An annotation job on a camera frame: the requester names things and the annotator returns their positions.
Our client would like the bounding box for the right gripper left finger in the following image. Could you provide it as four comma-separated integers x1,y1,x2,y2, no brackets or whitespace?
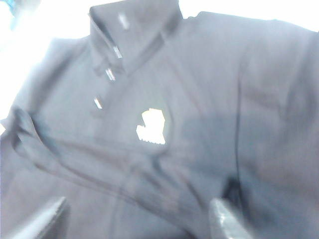
13,196,68,239

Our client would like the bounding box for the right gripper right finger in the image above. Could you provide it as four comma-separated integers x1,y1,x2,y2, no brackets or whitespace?
208,197,251,239

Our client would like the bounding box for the black polo shirt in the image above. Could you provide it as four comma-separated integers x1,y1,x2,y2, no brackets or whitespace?
0,3,319,239

